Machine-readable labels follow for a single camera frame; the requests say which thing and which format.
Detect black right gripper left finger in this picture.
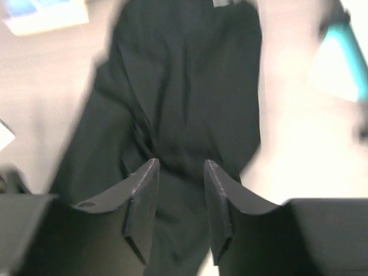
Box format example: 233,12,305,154
1,159,160,276

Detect black t shirt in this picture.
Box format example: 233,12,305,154
50,0,262,275

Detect blue 1984 paperback book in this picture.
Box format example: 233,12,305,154
3,0,89,36

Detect teal cutting mat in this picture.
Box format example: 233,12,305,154
310,22,367,103

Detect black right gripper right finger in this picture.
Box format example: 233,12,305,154
204,160,367,275

